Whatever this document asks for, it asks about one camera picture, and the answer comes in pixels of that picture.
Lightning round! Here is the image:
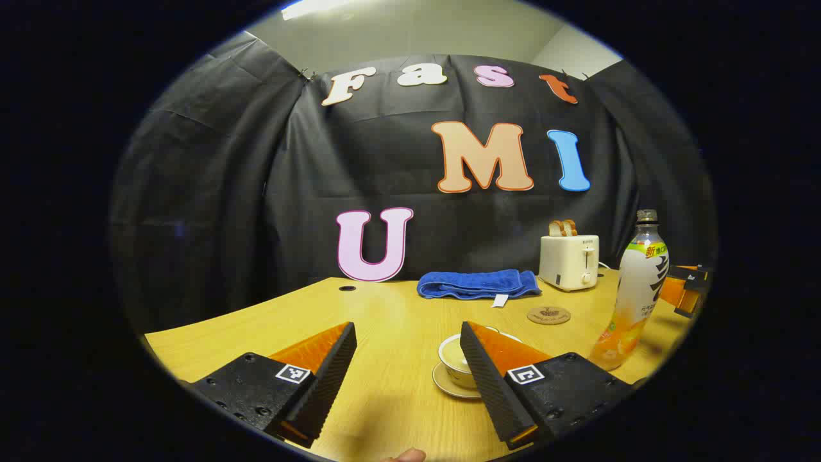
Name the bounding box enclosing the cream teacup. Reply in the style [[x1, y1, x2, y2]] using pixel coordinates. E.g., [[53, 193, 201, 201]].
[[438, 330, 488, 389]]

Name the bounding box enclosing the round brown coaster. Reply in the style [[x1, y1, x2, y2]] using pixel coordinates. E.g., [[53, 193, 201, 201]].
[[527, 306, 571, 325]]

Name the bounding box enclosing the black backdrop cloth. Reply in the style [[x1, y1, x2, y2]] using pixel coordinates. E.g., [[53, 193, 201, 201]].
[[109, 32, 718, 334]]

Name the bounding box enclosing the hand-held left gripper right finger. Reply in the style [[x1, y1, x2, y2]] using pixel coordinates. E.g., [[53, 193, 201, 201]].
[[459, 321, 636, 451]]

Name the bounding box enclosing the blue towel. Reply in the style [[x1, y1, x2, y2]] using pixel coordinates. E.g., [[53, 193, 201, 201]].
[[417, 269, 543, 307]]

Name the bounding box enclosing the cream saucer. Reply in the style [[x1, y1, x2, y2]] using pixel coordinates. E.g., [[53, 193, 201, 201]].
[[432, 361, 483, 400]]

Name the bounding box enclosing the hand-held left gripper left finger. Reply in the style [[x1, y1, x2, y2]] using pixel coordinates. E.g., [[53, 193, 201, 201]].
[[192, 321, 358, 450]]

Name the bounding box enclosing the cream toaster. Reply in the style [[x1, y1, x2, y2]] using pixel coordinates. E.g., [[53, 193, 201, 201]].
[[539, 234, 600, 293]]

